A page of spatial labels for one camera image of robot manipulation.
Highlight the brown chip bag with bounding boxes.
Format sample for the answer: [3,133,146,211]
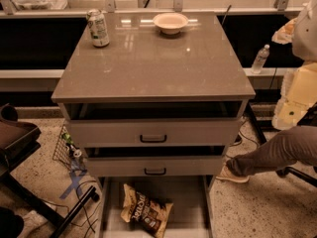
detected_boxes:
[121,183,173,238]

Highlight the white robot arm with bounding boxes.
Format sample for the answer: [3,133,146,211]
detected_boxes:
[271,0,317,130]

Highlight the grey drawer cabinet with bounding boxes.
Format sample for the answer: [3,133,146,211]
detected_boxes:
[51,11,257,238]

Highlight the top grey drawer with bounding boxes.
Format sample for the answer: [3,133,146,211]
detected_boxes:
[59,100,248,149]

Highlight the grey drawer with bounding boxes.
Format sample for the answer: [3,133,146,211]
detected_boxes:
[59,100,248,149]
[85,146,224,178]

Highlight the middle grey drawer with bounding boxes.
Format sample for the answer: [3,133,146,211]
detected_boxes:
[85,146,224,178]

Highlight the bottom open drawer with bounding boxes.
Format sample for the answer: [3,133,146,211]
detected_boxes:
[95,176,215,238]

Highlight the white paper bowl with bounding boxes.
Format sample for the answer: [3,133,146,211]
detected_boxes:
[153,13,188,35]

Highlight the tan sneaker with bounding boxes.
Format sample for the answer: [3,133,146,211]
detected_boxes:
[216,166,250,183]

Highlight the blue tape cross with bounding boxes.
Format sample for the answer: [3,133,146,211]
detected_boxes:
[59,161,87,199]

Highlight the green white soda can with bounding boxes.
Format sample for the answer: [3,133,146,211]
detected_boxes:
[86,9,110,48]

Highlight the clear water bottle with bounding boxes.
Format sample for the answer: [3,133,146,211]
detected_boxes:
[251,45,269,74]

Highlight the dark chair at left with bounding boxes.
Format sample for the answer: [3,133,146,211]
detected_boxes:
[0,104,97,238]

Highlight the person leg grey trousers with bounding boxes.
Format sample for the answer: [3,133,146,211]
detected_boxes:
[226,126,317,177]

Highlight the black floor cable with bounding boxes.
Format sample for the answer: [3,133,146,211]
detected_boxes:
[226,117,262,159]

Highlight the wire basket with items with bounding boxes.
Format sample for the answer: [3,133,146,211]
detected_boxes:
[53,126,85,172]

